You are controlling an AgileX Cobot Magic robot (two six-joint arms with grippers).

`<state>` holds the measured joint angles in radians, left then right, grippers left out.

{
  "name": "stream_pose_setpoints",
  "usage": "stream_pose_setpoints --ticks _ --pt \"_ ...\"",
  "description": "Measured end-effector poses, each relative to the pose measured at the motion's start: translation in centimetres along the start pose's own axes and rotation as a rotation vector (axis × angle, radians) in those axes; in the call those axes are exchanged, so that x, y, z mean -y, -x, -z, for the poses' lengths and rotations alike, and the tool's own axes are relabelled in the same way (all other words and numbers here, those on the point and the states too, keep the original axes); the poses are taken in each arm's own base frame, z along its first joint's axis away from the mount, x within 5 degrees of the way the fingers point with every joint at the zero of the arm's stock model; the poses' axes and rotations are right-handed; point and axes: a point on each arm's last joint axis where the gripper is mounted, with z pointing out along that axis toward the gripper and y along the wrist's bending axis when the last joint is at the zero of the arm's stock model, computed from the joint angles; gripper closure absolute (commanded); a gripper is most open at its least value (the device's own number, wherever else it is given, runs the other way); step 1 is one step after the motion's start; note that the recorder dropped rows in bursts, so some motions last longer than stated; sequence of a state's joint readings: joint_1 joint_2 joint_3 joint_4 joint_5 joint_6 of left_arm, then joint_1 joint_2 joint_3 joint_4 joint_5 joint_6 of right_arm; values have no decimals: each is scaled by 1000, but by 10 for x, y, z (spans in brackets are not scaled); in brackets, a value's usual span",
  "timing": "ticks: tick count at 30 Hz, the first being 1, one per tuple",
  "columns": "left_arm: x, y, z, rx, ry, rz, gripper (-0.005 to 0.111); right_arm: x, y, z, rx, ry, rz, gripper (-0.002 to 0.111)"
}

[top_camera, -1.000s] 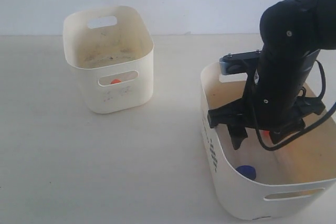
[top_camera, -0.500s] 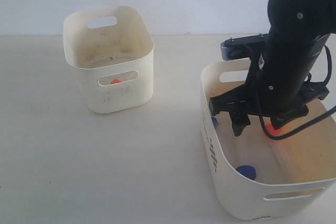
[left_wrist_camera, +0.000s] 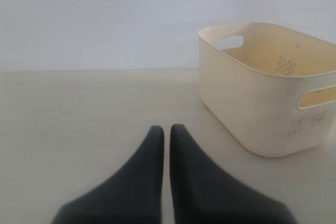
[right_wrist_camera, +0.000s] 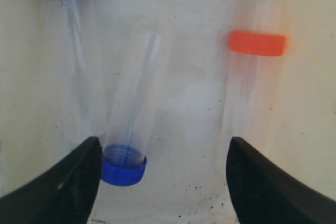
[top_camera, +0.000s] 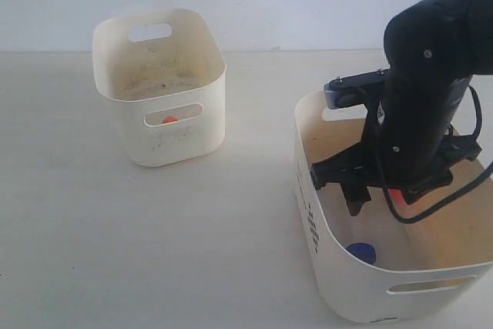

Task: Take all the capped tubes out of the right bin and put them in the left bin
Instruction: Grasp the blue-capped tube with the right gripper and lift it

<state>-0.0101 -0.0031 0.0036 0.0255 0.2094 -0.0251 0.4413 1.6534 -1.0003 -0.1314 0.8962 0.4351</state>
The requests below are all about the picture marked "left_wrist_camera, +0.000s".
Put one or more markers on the small white plastic bin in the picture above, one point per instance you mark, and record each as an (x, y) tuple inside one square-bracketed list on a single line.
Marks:
[(272, 87)]

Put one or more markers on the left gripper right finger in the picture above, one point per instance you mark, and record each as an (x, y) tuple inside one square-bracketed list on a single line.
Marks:
[(204, 193)]

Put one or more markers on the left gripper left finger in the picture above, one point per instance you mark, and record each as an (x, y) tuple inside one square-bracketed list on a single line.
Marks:
[(131, 195)]

